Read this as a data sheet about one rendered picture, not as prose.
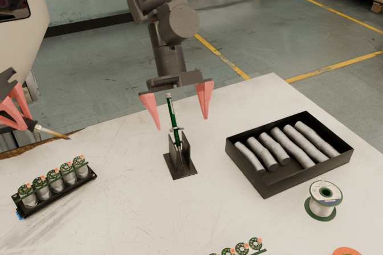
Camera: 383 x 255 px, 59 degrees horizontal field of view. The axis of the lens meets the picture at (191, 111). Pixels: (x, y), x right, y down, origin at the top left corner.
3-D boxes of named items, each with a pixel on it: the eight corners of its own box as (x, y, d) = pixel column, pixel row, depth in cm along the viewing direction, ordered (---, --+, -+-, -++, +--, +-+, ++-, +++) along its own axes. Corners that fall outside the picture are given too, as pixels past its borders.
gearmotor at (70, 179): (63, 182, 72) (57, 166, 69) (74, 177, 73) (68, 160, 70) (68, 189, 70) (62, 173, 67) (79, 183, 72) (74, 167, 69)
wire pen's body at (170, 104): (180, 144, 76) (170, 97, 75) (183, 145, 74) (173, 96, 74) (174, 147, 75) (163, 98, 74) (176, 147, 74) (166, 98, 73)
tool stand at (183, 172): (189, 168, 82) (180, 123, 81) (202, 176, 72) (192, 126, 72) (166, 174, 80) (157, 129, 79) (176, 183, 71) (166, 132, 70)
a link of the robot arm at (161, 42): (168, 20, 70) (142, 23, 67) (182, 10, 63) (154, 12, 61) (175, 53, 70) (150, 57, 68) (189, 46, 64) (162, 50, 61)
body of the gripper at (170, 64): (203, 78, 65) (196, 40, 64) (151, 88, 62) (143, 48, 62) (194, 81, 71) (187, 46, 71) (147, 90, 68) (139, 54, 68)
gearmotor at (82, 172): (75, 176, 73) (70, 159, 70) (85, 170, 75) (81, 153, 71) (81, 182, 72) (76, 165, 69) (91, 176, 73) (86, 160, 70)
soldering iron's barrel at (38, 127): (68, 138, 68) (36, 127, 67) (70, 133, 67) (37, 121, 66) (65, 143, 67) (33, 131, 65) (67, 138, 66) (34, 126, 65)
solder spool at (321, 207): (300, 213, 67) (306, 197, 64) (308, 192, 71) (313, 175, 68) (333, 226, 65) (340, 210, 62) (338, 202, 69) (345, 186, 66)
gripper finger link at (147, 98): (187, 125, 64) (177, 76, 63) (151, 134, 62) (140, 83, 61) (179, 123, 70) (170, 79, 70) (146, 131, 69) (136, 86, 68)
